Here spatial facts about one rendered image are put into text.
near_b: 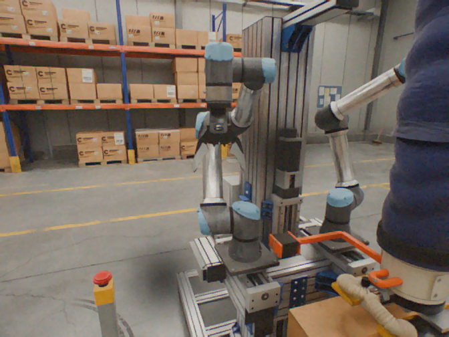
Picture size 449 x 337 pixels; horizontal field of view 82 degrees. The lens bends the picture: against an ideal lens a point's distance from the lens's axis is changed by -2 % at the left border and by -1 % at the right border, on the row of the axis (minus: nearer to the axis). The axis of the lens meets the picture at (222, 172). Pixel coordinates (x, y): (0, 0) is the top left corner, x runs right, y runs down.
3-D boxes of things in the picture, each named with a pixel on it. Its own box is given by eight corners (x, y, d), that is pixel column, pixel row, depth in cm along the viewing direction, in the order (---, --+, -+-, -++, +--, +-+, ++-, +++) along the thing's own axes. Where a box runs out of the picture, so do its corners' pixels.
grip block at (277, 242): (279, 258, 92) (280, 245, 90) (268, 245, 100) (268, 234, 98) (300, 254, 94) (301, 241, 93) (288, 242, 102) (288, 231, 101)
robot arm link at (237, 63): (237, 84, 88) (242, 82, 77) (204, 84, 87) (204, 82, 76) (237, 59, 85) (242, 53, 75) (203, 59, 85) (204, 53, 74)
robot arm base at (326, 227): (313, 230, 137) (315, 212, 134) (336, 225, 141) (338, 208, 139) (333, 245, 123) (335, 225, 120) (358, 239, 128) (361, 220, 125)
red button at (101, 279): (92, 291, 98) (91, 283, 97) (95, 280, 104) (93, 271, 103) (112, 287, 100) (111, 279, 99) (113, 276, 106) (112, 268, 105)
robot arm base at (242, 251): (223, 247, 121) (223, 227, 118) (253, 241, 126) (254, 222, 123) (235, 265, 107) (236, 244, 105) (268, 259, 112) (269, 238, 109)
